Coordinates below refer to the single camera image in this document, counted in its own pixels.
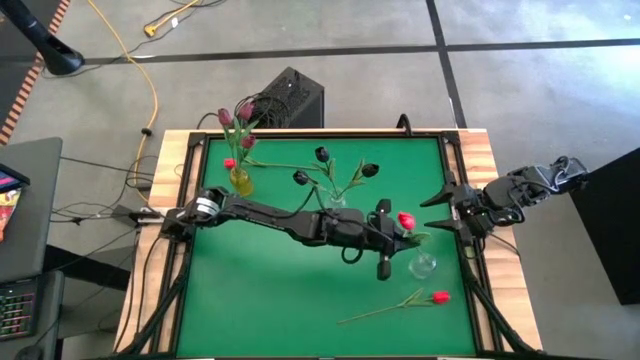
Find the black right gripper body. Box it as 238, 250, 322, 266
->
452, 183, 489, 246

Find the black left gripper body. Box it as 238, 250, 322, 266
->
344, 198, 396, 281

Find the bright red artificial tulip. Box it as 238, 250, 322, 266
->
397, 211, 433, 266
223, 157, 322, 171
337, 287, 452, 326

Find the black artificial tulip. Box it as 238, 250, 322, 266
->
337, 158, 380, 200
314, 146, 339, 200
292, 170, 335, 201

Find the small smooth clear vase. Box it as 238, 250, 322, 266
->
408, 249, 438, 281

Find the ribbed clear glass vase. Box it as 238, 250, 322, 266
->
324, 191, 349, 211

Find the yellow glass vase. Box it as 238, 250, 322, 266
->
228, 167, 255, 198

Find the green table mat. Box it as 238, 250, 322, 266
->
175, 137, 477, 357

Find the large black cabinet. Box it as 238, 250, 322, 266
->
567, 147, 640, 306

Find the black perforated computer tower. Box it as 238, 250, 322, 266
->
248, 66, 326, 130

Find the black power adapter box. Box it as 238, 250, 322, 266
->
110, 203, 164, 227

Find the grey desk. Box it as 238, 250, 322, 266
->
0, 137, 64, 284

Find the black pole base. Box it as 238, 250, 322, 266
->
0, 0, 86, 77

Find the backlit keyboard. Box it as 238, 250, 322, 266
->
0, 279, 39, 342

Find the black computer mouse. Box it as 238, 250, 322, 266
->
13, 343, 47, 360

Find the colourful snack package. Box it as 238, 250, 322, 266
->
0, 188, 24, 242

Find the tablet with colourful screen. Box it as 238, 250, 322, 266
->
0, 162, 30, 194

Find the orange black striped tape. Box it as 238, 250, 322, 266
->
0, 0, 72, 146

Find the black cable bundle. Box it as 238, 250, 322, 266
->
197, 92, 286, 131

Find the long yellow extension cord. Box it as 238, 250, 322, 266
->
87, 0, 160, 204

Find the yellow cord with plug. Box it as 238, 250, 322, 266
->
143, 0, 201, 39

